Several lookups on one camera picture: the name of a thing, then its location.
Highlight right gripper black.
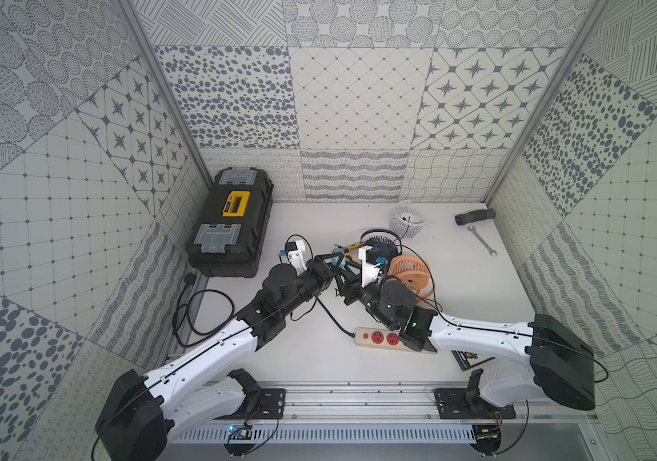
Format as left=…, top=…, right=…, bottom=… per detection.
left=330, top=259, right=397, bottom=330

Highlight teal USB charger plug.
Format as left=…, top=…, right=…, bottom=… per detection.
left=331, top=255, right=345, bottom=272

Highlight beige red power strip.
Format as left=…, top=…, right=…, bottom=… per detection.
left=354, top=328, right=413, bottom=353

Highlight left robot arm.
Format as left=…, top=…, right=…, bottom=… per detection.
left=90, top=253, right=344, bottom=460

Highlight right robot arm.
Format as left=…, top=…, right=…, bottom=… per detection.
left=336, top=269, right=595, bottom=411

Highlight navy blue desk fan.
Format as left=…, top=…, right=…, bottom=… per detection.
left=360, top=229, right=403, bottom=264

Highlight yellow black pliers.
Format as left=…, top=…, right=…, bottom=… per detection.
left=331, top=241, right=371, bottom=269

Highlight black yellow toolbox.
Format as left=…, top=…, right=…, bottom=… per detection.
left=186, top=167, right=274, bottom=279

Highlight silver wrench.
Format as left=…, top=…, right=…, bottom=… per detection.
left=467, top=226, right=497, bottom=257

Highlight black drill bit case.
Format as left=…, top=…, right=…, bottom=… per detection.
left=452, top=351, right=493, bottom=371

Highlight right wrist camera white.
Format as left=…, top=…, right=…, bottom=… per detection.
left=357, top=245, right=390, bottom=288

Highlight black power strip cable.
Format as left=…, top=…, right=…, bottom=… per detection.
left=171, top=273, right=358, bottom=350

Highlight aluminium mounting rail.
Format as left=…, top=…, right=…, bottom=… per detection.
left=166, top=378, right=599, bottom=455

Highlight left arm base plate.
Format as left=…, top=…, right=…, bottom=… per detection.
left=219, top=388, right=287, bottom=420

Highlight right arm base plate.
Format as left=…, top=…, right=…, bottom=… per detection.
left=433, top=388, right=517, bottom=420

